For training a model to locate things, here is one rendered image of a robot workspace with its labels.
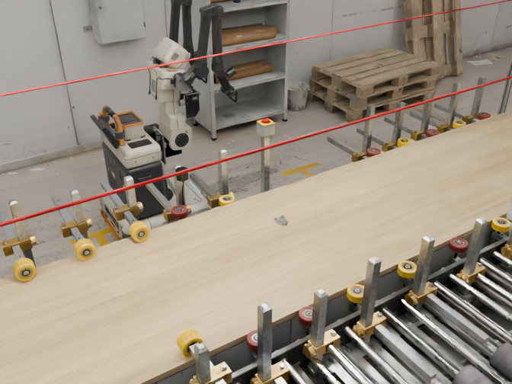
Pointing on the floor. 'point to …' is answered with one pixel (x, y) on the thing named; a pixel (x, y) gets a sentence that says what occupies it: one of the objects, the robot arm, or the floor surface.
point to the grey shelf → (211, 110)
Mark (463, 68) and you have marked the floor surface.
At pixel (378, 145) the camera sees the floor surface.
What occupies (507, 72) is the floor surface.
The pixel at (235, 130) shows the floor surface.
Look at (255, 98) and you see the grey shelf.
